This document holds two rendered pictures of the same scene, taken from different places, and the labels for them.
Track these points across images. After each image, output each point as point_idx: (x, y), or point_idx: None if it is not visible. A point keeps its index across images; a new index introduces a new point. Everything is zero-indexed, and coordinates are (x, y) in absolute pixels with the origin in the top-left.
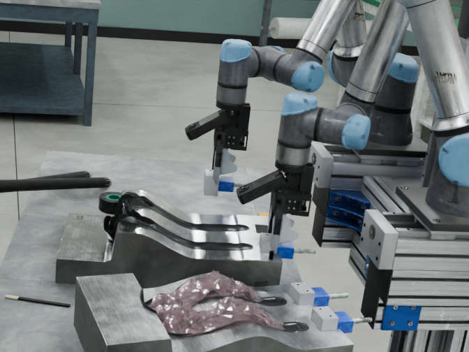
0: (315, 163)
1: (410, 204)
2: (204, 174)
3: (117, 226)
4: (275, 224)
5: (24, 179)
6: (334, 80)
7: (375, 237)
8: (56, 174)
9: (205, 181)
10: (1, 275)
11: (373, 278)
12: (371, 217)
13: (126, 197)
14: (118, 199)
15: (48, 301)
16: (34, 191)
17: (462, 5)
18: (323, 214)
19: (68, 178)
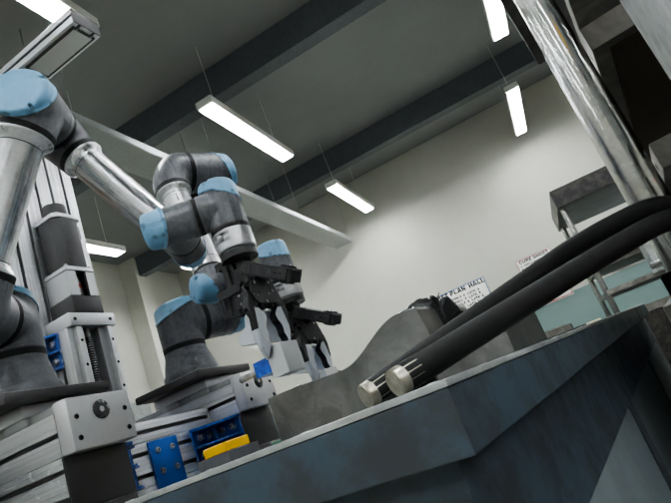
0: (109, 411)
1: (222, 369)
2: (287, 345)
3: (457, 305)
4: (328, 345)
5: (556, 268)
6: None
7: (263, 380)
8: (486, 310)
9: (299, 348)
10: (607, 316)
11: (257, 437)
12: (250, 371)
13: (422, 303)
14: (432, 301)
15: (557, 334)
16: (557, 335)
17: (66, 240)
18: (130, 488)
19: (468, 308)
